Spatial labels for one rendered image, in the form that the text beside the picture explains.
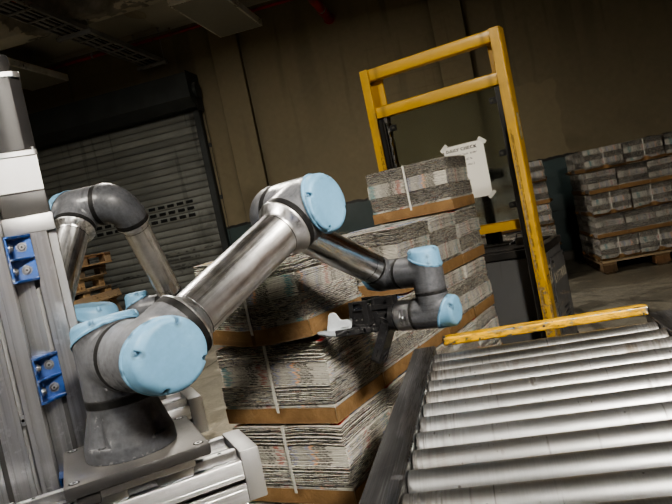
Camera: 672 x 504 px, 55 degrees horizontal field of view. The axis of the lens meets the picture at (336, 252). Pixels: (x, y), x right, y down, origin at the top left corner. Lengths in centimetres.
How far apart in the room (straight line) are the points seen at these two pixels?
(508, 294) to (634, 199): 389
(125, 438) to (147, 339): 21
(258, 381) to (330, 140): 720
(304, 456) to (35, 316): 85
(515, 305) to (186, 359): 259
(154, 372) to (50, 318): 41
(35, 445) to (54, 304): 26
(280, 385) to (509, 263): 185
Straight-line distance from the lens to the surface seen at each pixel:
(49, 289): 133
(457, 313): 150
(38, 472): 133
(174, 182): 954
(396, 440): 97
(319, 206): 118
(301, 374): 175
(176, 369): 99
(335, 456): 178
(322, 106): 894
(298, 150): 897
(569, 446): 89
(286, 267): 164
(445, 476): 84
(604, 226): 709
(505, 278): 339
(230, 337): 180
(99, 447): 115
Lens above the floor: 113
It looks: 3 degrees down
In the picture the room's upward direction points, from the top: 12 degrees counter-clockwise
